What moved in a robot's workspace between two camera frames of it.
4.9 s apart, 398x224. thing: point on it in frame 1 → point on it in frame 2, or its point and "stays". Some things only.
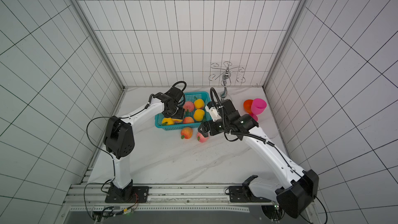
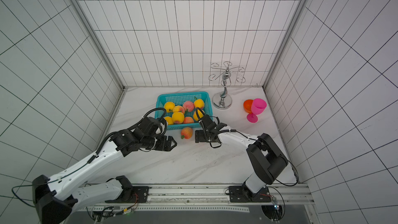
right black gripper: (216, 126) → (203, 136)
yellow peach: (199, 103) stays
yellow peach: (198, 114) stays
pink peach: (188, 105) stays
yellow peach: (188, 120) stays
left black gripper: (180, 115) → (161, 146)
